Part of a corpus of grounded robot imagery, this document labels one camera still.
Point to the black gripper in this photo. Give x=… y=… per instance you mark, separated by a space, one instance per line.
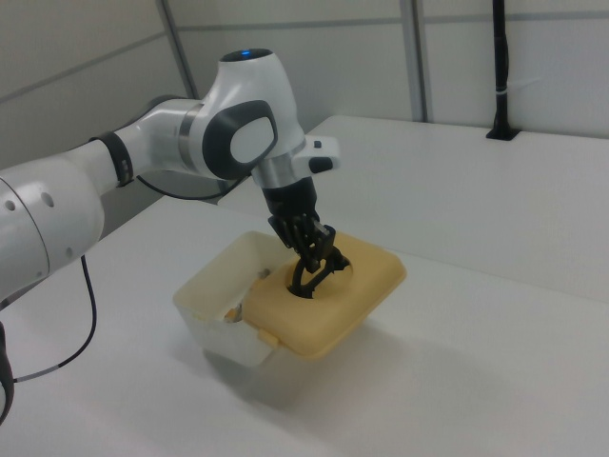
x=290 y=200

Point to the tan plastic case lid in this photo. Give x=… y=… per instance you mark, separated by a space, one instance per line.
x=333 y=314

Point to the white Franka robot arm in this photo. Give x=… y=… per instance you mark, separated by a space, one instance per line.
x=247 y=85

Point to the white plastic tool case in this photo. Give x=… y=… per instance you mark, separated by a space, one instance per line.
x=228 y=343

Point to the yellow item in plastic wrap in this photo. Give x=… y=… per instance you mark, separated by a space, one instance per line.
x=233 y=314

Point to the black pole with base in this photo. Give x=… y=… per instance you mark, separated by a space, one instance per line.
x=500 y=71

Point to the grey partition corner post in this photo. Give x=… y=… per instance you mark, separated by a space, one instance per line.
x=183 y=52

